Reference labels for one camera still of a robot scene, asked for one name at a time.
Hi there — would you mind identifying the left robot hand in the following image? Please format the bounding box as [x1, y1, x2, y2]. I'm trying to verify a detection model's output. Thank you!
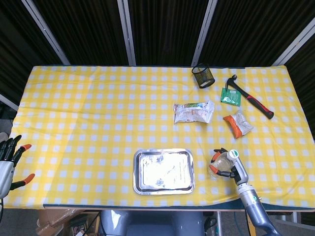
[0, 134, 35, 199]

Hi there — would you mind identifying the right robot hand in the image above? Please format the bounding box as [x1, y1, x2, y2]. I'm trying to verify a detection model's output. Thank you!
[208, 147, 249, 185]

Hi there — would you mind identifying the clear plastic bottle white cap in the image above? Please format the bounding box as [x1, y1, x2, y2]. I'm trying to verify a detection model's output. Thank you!
[208, 149, 240, 181]

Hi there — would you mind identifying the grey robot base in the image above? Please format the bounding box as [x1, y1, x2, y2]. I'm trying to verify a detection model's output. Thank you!
[99, 210, 205, 236]

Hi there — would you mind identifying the silver metal tray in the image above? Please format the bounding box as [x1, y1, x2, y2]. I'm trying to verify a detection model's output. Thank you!
[133, 148, 195, 195]

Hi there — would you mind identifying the orange white snack bag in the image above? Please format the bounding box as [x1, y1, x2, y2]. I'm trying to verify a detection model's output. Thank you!
[222, 110, 254, 140]

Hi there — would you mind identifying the metal table leg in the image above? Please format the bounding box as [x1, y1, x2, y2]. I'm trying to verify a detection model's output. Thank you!
[216, 211, 222, 236]

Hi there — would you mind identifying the brown cardboard box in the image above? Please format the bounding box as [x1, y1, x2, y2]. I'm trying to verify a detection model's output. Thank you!
[35, 208, 100, 236]

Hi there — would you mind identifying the black red claw hammer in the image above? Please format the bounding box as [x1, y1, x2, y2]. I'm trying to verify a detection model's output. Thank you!
[225, 74, 275, 120]

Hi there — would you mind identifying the green flat packet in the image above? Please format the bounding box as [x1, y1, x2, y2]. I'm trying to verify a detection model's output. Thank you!
[220, 87, 242, 107]

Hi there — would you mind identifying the white crumpled snack bag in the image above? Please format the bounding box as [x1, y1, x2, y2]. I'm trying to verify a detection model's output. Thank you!
[173, 100, 215, 125]

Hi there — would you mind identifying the black mesh pen holder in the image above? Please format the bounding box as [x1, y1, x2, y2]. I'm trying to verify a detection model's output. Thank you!
[191, 63, 215, 89]

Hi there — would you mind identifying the yellow white checked tablecloth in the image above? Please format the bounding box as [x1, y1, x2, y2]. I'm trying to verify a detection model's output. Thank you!
[3, 65, 315, 209]

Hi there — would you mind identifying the black pleated curtain panel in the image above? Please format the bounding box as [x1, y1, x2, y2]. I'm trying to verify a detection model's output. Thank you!
[33, 0, 130, 66]
[127, 0, 210, 66]
[0, 0, 63, 105]
[198, 0, 315, 66]
[285, 36, 315, 142]

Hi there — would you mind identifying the white aluminium partition post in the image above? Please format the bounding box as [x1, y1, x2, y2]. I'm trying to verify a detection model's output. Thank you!
[21, 0, 71, 65]
[117, 0, 137, 66]
[0, 94, 20, 112]
[191, 0, 219, 67]
[272, 19, 315, 66]

